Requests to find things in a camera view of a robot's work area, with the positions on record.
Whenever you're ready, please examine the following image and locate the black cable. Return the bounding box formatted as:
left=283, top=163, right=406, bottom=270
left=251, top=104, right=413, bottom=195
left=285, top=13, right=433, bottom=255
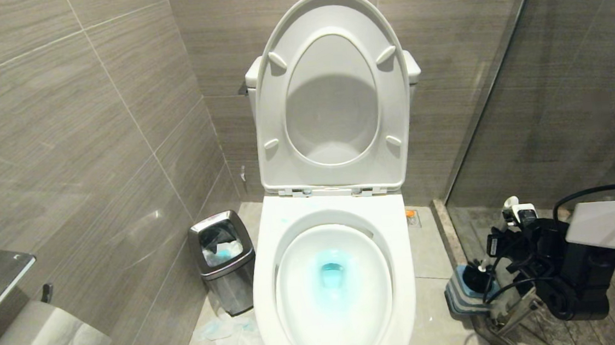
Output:
left=550, top=184, right=615, bottom=226

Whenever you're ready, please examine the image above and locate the crumpled white tissue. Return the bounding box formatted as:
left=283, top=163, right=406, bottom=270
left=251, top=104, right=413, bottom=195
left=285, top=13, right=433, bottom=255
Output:
left=191, top=307, right=267, bottom=345

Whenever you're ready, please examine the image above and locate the black trash bag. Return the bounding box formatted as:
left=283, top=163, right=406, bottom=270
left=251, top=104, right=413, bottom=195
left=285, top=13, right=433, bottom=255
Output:
left=200, top=221, right=246, bottom=268

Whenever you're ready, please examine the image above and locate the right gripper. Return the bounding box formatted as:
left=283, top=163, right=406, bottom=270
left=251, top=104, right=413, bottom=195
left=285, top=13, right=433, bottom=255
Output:
left=485, top=223, right=542, bottom=286

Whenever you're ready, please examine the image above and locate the black toilet brush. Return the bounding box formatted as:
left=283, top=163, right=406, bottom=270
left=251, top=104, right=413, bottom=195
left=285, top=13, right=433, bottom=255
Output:
left=464, top=258, right=497, bottom=295

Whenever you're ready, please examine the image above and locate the steel trash bin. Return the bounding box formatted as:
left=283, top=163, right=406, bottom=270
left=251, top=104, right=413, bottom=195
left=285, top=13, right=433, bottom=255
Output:
left=187, top=208, right=260, bottom=320

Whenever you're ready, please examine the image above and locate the white toilet lid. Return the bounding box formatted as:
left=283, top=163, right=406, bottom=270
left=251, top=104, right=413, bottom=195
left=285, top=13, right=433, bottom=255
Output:
left=246, top=0, right=419, bottom=202

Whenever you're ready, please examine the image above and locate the white toilet seat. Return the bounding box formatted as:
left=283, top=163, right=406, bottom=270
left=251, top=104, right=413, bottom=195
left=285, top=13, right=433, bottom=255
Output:
left=248, top=0, right=417, bottom=200

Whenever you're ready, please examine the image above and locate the white toilet bowl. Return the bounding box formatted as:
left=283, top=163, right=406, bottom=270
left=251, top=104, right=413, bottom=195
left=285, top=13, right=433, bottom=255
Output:
left=245, top=184, right=421, bottom=345

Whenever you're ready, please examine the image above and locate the glass shower partition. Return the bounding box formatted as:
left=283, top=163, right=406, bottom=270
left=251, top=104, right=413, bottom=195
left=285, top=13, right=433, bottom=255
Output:
left=428, top=0, right=615, bottom=223

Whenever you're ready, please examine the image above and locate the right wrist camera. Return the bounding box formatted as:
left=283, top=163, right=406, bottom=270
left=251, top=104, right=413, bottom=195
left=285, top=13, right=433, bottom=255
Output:
left=501, top=194, right=539, bottom=228

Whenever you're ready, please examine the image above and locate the stone shower curb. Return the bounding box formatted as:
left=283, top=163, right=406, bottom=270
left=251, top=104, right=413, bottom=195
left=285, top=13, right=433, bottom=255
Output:
left=431, top=195, right=500, bottom=345

